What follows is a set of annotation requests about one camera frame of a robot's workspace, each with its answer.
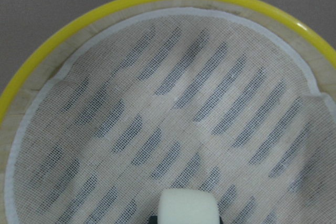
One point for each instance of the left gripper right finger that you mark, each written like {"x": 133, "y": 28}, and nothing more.
{"x": 220, "y": 220}

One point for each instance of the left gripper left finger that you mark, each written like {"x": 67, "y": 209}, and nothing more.
{"x": 153, "y": 220}

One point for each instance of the white steamed bun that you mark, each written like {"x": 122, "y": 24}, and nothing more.
{"x": 187, "y": 206}

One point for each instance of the yellow round steamer basket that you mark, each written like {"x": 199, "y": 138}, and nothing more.
{"x": 232, "y": 97}

